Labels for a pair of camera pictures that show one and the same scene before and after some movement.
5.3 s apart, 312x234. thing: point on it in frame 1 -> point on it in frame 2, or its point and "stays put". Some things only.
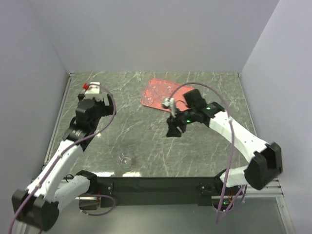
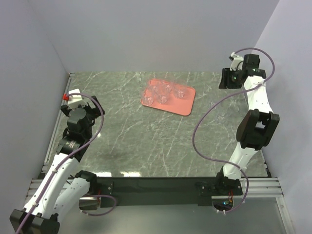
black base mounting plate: (160, 191) stays put
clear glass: (163, 90) stays put
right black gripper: (173, 123) -> (226, 73)
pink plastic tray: (157, 89) stays put
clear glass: (147, 99) stays put
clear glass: (124, 160) -> (179, 90)
